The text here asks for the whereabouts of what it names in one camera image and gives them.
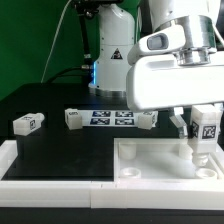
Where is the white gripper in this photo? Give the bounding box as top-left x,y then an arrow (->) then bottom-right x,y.
126,25 -> 224,139

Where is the white square table top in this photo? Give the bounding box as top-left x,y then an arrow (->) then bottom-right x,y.
114,138 -> 224,181

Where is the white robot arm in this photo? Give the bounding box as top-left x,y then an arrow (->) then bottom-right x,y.
89,0 -> 224,113

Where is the fiducial marker sheet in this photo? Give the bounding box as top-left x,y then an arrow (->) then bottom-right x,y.
80,110 -> 138,127

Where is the white U-shaped obstacle fence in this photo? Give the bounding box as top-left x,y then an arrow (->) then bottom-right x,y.
0,140 -> 224,210

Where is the black cable bundle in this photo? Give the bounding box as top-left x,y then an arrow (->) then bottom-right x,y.
45,0 -> 101,84

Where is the grey thin cable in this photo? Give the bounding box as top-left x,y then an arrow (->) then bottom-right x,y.
40,0 -> 73,84

